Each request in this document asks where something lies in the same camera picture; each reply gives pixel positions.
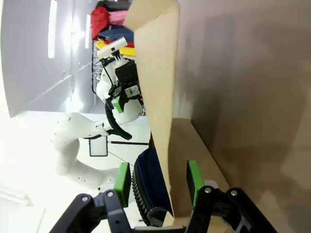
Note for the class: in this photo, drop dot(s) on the black framed white screen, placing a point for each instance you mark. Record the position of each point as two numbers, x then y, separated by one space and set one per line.
98 146

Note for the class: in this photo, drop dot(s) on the pink garment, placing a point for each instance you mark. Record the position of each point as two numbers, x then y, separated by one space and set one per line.
119 17

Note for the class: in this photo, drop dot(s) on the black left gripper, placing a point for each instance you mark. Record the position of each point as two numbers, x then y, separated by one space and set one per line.
127 75

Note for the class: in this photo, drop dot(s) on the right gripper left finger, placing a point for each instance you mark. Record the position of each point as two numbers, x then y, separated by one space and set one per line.
122 184

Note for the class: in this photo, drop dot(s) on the yellow garment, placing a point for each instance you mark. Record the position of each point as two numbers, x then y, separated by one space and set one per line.
127 51

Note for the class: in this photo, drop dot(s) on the thin black rod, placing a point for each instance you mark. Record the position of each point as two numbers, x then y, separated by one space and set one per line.
128 143

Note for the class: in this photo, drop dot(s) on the red garment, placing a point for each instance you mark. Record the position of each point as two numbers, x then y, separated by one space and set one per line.
99 20

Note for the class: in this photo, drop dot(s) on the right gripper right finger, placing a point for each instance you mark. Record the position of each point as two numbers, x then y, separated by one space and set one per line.
194 182

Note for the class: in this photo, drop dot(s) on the brown cardboard box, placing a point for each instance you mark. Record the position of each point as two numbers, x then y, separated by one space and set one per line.
160 97

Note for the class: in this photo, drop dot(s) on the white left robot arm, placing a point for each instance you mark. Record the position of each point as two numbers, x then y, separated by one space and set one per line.
73 136

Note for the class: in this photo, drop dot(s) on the dark blue garment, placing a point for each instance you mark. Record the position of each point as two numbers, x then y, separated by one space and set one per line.
119 36

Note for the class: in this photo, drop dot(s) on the blue Campus pencil case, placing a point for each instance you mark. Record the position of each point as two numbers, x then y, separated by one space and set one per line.
150 184

